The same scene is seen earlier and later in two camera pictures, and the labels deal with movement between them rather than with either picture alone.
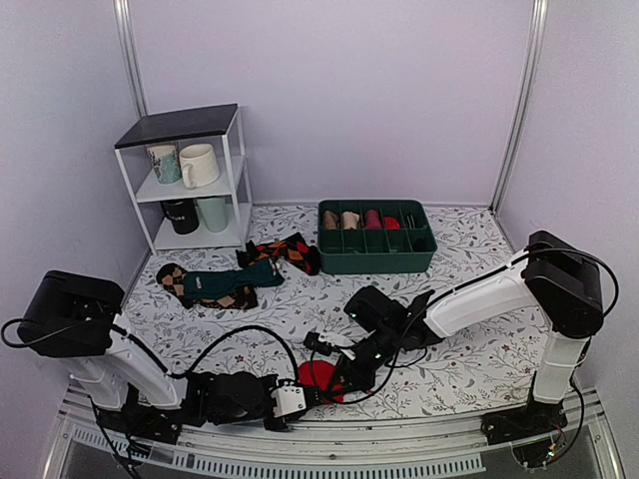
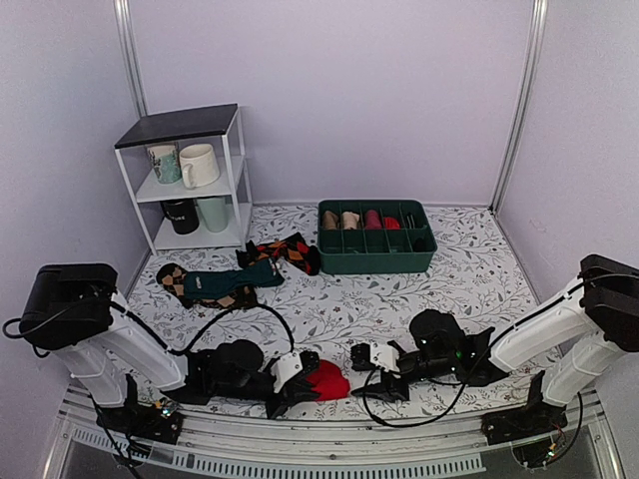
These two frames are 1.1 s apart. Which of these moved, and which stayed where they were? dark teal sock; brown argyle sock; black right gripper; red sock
Moved: black right gripper
Stayed: brown argyle sock; red sock; dark teal sock
